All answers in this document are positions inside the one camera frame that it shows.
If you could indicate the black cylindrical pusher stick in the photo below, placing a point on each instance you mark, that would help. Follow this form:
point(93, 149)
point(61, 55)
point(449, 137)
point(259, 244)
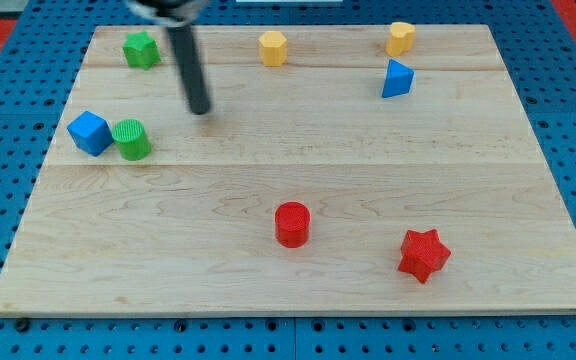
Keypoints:
point(189, 65)

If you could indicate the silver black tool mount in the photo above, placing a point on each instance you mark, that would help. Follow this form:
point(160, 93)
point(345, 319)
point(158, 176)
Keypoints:
point(170, 13)

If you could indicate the green star block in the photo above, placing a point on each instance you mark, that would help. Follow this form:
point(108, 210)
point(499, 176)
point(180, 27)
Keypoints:
point(141, 50)

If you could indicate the blue triangle block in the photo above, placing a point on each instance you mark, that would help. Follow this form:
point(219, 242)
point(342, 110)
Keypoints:
point(398, 79)

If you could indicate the red star block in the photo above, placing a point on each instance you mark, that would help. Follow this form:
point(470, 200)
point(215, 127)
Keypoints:
point(422, 254)

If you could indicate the green cylinder block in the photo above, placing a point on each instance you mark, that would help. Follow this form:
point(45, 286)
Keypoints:
point(131, 139)

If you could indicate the yellow hexagon block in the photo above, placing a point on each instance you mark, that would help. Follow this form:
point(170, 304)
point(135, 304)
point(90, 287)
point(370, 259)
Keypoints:
point(273, 50)

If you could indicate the blue cube block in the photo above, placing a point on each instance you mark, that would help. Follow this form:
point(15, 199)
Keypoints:
point(90, 133)

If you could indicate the red cylinder block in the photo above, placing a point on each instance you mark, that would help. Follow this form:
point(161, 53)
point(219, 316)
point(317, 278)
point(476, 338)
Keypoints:
point(292, 224)

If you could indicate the wooden board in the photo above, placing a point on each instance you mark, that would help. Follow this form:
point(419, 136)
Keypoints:
point(189, 230)

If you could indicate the yellow heart block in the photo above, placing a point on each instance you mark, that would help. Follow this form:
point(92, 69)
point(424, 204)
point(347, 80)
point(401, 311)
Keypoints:
point(400, 39)

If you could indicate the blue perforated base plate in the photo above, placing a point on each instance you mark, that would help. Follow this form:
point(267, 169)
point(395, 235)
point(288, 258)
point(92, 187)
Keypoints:
point(38, 65)

